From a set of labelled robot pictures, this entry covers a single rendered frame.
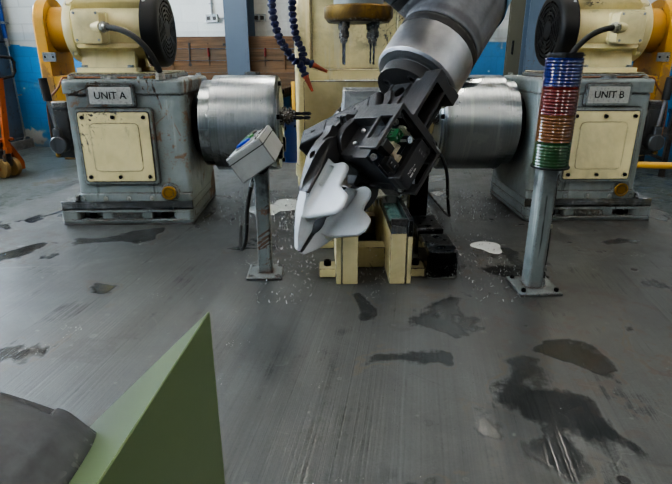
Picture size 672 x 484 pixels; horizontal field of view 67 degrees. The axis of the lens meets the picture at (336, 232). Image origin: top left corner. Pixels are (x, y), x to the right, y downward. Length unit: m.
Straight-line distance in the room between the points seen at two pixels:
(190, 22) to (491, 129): 5.95
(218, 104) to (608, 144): 0.98
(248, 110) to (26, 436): 1.10
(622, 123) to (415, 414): 1.01
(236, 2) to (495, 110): 5.34
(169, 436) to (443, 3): 0.46
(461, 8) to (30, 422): 0.49
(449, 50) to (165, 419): 0.42
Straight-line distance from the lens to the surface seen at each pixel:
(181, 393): 0.28
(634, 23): 1.50
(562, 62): 0.92
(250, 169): 0.89
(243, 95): 1.33
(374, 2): 1.40
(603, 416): 0.73
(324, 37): 1.63
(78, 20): 1.42
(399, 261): 0.97
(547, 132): 0.93
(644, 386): 0.81
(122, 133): 1.36
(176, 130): 1.33
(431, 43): 0.53
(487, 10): 0.59
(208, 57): 6.71
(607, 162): 1.47
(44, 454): 0.28
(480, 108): 1.35
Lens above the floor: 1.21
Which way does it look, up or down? 19 degrees down
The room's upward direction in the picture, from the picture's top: straight up
